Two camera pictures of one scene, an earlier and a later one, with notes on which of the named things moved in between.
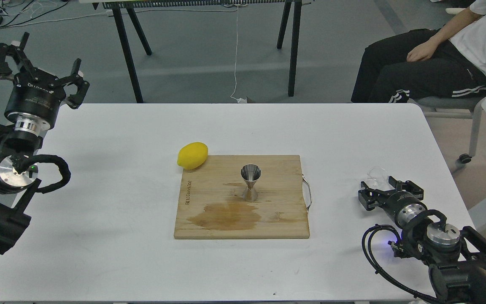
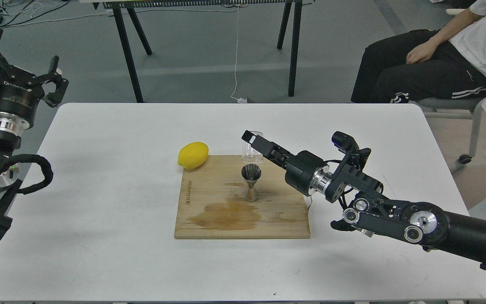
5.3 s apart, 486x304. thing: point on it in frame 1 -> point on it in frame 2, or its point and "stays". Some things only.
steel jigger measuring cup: [250, 173] stays
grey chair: [464, 107] stays
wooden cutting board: [242, 196] stays
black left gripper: [35, 96] -> [14, 92]
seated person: [469, 53] stays
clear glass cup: [377, 178] -> [250, 154]
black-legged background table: [122, 7] stays
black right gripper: [404, 204] -> [301, 169]
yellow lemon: [193, 155] stays
